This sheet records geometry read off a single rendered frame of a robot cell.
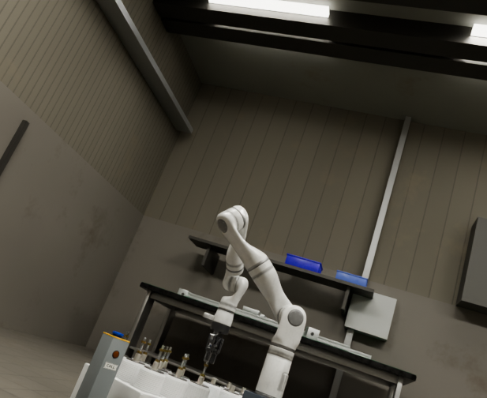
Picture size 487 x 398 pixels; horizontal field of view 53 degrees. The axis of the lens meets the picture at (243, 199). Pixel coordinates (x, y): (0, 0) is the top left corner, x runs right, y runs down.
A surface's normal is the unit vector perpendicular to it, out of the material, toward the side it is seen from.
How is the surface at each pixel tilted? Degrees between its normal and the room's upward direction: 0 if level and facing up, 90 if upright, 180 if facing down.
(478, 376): 90
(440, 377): 90
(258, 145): 90
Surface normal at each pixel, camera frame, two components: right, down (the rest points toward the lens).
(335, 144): -0.20, -0.39
